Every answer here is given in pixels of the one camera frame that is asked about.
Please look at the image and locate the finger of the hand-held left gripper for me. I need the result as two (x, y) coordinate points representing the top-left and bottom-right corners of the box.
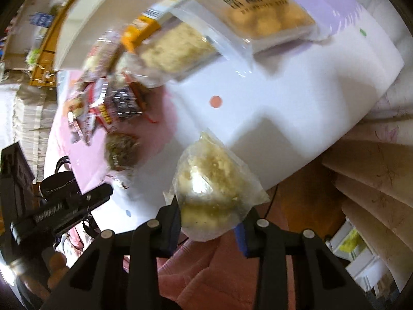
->
(69, 183), (114, 213)

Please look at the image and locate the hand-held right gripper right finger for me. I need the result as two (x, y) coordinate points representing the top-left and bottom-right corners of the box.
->
(236, 207), (375, 310)

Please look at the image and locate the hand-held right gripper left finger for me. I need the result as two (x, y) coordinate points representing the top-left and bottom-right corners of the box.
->
(40, 197), (182, 310)

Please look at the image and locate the clear bag of yellow pastry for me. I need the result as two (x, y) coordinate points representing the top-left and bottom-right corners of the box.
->
(164, 131), (270, 243)

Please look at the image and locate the person's left hand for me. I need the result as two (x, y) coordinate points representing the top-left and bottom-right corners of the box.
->
(24, 251), (70, 298)

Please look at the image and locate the black handbag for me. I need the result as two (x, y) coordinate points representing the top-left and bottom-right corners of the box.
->
(39, 156), (80, 201)

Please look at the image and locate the pink cloth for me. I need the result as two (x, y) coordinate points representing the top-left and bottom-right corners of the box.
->
(157, 229), (297, 310)

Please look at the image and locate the dark round pastry clear wrapper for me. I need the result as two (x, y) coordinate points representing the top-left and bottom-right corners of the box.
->
(106, 132), (141, 172)

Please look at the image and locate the cream pleated piano cover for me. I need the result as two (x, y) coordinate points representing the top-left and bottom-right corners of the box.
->
(0, 83), (59, 181)

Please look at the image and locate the white cardboard box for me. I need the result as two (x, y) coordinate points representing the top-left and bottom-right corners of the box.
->
(329, 218), (389, 286)

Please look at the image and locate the cartoon printed blanket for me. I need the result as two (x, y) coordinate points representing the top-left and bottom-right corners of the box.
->
(42, 0), (405, 235)

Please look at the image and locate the cream floral curtain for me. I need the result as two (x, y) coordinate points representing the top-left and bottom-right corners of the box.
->
(323, 68), (413, 298)

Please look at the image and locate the orange label crumb cake pack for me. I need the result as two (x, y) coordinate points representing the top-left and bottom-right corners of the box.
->
(122, 15), (220, 83)

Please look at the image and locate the large pack of yellow pastries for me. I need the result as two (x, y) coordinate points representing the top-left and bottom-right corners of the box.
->
(211, 0), (317, 55)

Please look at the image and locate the black cable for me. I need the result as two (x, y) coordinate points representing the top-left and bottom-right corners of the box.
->
(265, 185), (279, 221)

